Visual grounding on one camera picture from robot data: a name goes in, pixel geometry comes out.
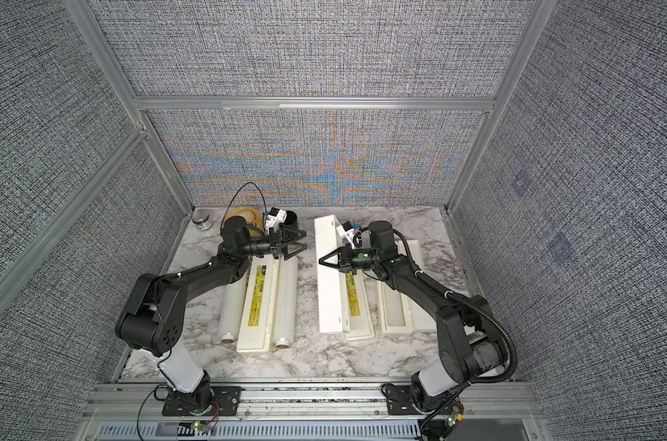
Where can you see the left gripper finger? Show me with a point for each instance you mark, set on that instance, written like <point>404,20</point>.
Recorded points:
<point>287,251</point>
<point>290,235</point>

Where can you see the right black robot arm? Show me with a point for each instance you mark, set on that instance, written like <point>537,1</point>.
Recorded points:
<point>472,346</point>

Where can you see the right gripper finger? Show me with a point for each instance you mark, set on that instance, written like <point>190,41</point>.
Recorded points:
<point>334,257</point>
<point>339,268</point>

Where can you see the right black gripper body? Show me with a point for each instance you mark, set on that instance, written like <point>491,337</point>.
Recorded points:
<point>360,259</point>

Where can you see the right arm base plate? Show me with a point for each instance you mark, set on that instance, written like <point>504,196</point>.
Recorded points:
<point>399,399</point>

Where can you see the plastic wrap roll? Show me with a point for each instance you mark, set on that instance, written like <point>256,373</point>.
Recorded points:
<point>286,304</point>
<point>232,312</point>

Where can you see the white wrap dispenser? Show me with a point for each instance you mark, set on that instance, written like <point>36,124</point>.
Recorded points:
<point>342,297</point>
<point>399,315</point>
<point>256,330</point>

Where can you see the aluminium mounting rail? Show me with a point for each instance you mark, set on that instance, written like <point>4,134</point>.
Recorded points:
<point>335,399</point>

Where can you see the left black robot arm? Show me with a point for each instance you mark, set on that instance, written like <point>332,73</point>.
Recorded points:
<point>152,319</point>

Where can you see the yellow bowl with buns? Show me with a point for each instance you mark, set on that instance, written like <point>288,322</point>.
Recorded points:
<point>250,214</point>

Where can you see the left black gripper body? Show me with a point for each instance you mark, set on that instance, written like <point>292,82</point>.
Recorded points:
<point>263,246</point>

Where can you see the black cup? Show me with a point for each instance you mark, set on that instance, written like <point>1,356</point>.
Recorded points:
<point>291,220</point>

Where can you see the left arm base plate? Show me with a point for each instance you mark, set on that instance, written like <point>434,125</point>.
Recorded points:
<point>222,401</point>

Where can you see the small silver tin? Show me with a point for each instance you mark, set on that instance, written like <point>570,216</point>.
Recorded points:
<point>202,219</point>

